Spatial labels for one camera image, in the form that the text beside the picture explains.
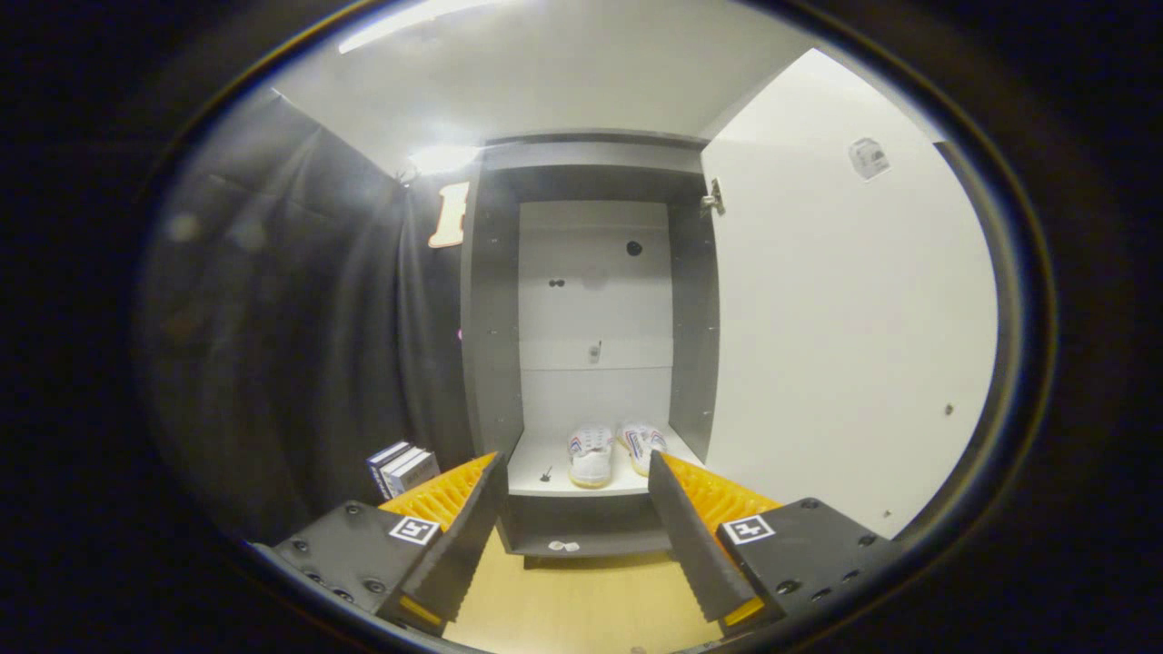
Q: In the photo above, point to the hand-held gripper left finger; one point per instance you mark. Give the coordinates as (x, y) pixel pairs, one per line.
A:
(463, 536)

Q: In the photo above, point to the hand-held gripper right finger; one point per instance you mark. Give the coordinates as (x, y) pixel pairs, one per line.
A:
(690, 536)

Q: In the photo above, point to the white shoe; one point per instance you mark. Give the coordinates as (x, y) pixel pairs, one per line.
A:
(591, 459)
(643, 445)

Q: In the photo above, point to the grey shoe cabinet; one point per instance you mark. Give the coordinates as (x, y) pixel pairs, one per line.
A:
(491, 363)

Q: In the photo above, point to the white shoe cabinet door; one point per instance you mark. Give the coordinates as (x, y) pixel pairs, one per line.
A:
(836, 345)

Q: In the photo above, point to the metal door hinge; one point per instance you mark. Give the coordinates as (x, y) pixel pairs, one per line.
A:
(714, 198)

